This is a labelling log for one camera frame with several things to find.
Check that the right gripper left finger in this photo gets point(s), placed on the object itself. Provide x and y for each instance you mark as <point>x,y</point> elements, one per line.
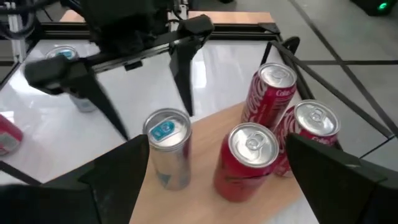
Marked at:
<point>77,199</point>

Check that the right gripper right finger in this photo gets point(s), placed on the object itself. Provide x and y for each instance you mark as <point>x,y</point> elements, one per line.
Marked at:
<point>351,193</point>

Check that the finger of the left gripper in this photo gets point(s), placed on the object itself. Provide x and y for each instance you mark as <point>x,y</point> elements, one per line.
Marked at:
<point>62,76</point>
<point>186,62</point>

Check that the blue silver Red Bull can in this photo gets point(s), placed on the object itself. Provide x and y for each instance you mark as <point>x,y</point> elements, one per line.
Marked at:
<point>62,52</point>
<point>169,155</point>

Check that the red Coke Zero can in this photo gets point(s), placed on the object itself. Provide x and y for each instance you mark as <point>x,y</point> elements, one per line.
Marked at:
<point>9,137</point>
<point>245,168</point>

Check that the red Coca-Cola can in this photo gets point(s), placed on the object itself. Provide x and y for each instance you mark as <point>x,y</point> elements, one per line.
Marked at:
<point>315,116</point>
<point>267,96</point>

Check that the black device with green light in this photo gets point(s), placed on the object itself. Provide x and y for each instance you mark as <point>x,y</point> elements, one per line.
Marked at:
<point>376,6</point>

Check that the black table frame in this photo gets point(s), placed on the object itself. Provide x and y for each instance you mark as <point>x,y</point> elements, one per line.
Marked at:
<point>239,32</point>

